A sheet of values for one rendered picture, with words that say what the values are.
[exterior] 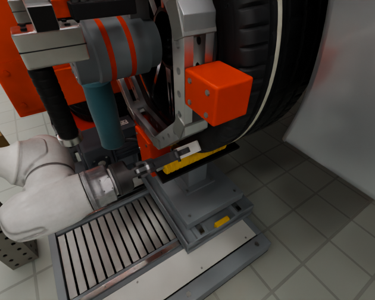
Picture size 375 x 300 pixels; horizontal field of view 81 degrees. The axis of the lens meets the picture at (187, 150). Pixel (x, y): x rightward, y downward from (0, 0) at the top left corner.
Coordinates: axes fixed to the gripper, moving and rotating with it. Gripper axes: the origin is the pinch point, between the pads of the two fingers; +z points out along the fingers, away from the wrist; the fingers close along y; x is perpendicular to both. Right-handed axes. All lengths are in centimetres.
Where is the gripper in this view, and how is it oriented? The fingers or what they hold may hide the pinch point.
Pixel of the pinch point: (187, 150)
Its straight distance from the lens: 58.9
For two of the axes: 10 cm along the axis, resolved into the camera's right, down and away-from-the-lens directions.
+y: 3.8, -1.3, -9.2
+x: -3.8, -9.3, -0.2
